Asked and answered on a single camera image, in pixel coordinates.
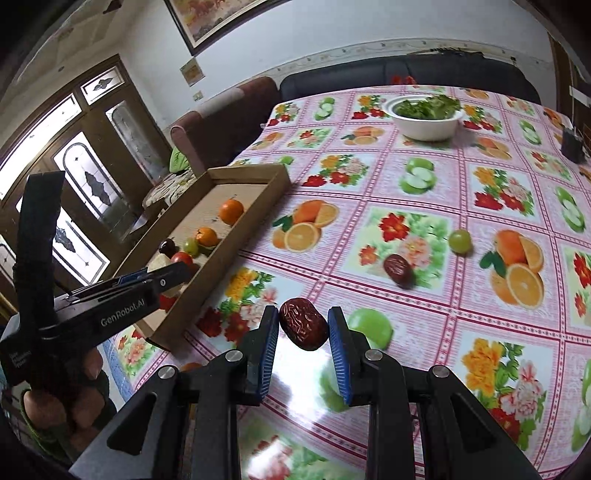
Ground red jujube date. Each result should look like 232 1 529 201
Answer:
280 298 329 351
383 254 415 288

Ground large red tomato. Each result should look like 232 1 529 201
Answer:
158 294 177 312

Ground dark purple plum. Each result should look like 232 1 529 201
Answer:
158 238 177 259

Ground small red tomato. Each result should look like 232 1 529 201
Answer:
171 251 194 267

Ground green grape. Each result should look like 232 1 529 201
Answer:
182 237 199 258
448 229 473 255

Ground orange tangerine with leaf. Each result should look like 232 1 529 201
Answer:
194 227 221 250

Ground person left hand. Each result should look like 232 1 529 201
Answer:
22 348 112 456

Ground wooden stool patterned cushion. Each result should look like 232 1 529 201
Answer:
123 169 197 240

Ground green cloth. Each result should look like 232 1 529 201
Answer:
168 147 190 174

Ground shallow cardboard box tray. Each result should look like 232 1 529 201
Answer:
116 164 291 351

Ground wooden glass panel door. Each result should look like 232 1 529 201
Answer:
0 54 174 315

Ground floral fruit print tablecloth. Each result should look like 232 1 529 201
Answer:
102 85 591 480

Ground brown armchair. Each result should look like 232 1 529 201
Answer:
169 77 280 175

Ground white bowl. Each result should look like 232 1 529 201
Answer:
384 95 464 142

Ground green leafy vegetables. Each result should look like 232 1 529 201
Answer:
393 95 461 120

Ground black leather sofa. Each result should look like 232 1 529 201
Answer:
279 52 540 104

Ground red object on sofa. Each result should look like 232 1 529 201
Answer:
391 75 417 85

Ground small black cup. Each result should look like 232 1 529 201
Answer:
561 128 585 164

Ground wooden sideboard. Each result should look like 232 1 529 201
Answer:
549 34 590 143

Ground small wall notice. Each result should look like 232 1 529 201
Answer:
180 58 204 86

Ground framed wall painting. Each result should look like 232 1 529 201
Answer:
164 0 283 56

